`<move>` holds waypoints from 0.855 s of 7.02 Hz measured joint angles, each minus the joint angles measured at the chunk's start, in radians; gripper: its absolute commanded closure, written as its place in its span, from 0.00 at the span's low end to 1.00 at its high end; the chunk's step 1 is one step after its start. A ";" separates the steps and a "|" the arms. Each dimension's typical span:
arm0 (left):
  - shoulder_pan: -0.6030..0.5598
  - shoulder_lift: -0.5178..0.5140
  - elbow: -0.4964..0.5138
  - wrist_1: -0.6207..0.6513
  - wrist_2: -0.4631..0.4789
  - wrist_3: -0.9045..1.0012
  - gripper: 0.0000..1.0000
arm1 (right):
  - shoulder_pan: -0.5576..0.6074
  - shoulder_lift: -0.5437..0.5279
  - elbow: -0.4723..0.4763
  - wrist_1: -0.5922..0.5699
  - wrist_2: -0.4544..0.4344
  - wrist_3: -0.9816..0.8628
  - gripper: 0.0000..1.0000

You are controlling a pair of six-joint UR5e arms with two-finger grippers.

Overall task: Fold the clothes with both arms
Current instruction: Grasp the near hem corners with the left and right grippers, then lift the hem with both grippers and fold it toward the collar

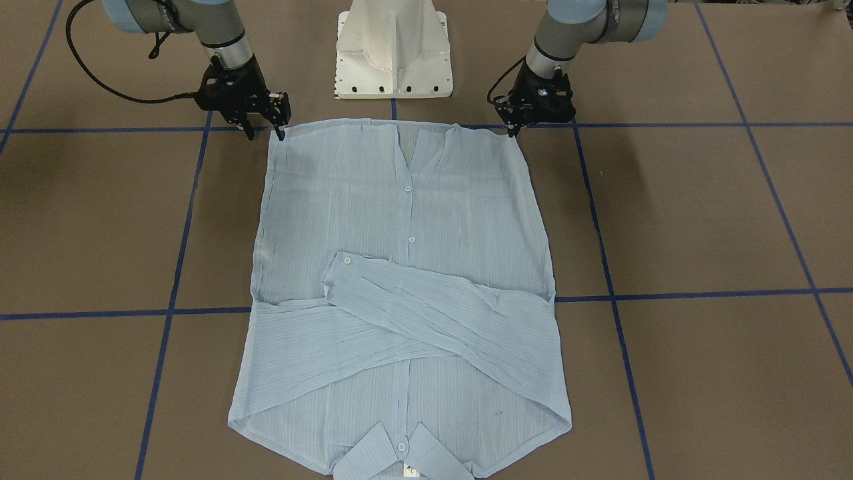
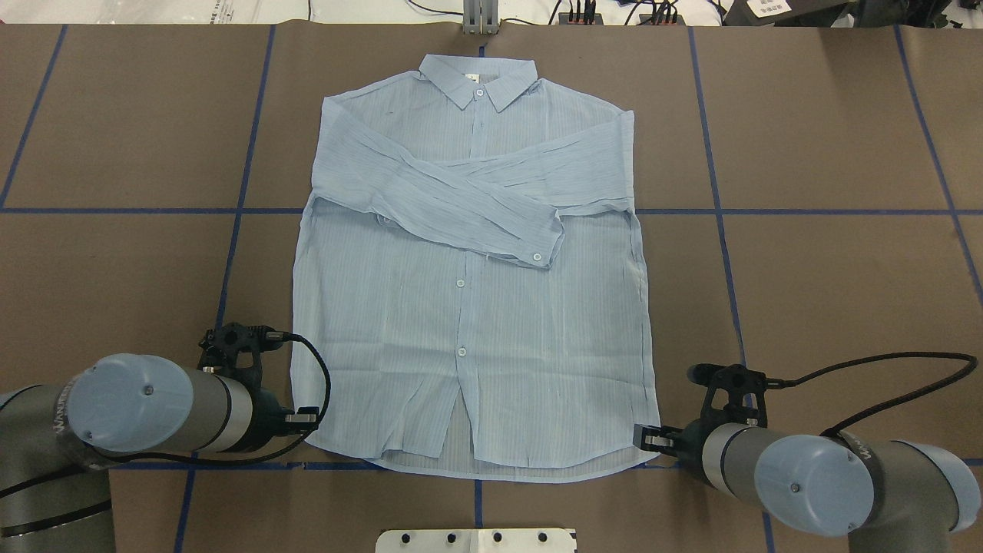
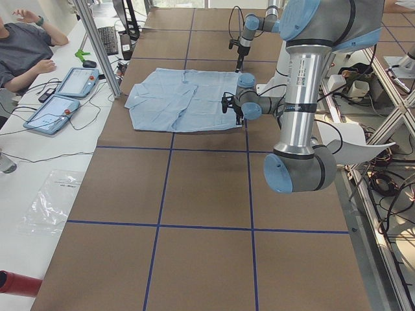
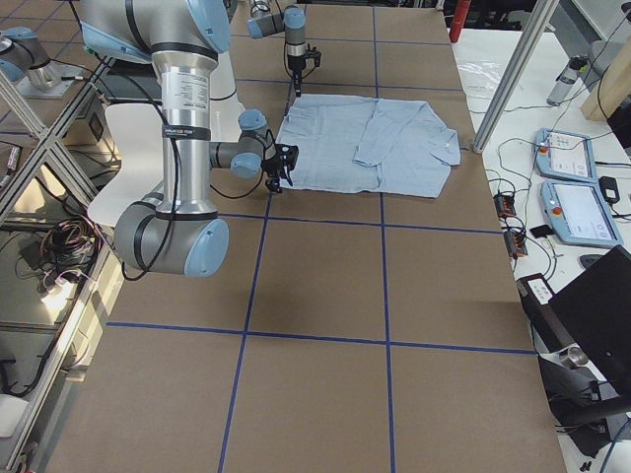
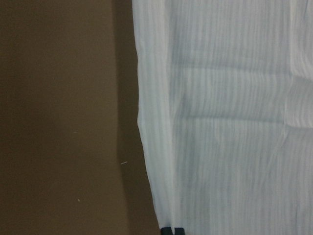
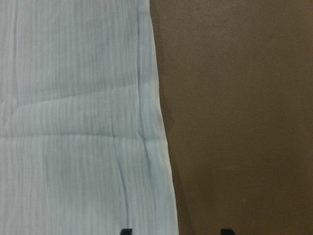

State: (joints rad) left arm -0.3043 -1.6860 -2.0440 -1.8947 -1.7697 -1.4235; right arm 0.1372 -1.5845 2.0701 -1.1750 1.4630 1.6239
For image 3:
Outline seated person grey shirt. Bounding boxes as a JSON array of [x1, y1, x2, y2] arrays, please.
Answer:
[[1, 8, 69, 95]]

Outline aluminium frame post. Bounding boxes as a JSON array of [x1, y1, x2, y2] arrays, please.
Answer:
[[73, 0, 122, 98]]

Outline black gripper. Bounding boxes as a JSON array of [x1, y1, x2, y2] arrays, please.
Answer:
[[235, 45, 250, 73], [233, 103, 244, 122]]

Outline black keyboard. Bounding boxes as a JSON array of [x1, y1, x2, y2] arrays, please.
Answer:
[[97, 26, 119, 56]]

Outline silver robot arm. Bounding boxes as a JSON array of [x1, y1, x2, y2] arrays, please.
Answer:
[[222, 1, 384, 193], [229, 0, 285, 73]]

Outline teach pendant tablet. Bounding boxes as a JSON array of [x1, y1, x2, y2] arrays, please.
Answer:
[[55, 67, 99, 98], [23, 95, 80, 135]]

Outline light blue striped shirt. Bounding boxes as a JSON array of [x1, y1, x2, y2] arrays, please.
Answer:
[[124, 68, 239, 132]]

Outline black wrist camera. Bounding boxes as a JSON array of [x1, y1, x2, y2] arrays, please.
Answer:
[[228, 39, 239, 50], [221, 91, 234, 113]]

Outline lower teach pendant tablet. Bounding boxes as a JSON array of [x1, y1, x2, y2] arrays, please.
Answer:
[[23, 95, 80, 135]]

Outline red fire extinguisher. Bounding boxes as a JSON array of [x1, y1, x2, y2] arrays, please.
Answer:
[[1, 270, 43, 297]]

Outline clear plastic bag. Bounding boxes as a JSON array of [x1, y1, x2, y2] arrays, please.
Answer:
[[17, 170, 85, 236]]

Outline upper teach pendant tablet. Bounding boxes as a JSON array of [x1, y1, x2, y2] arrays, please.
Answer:
[[55, 67, 99, 98]]

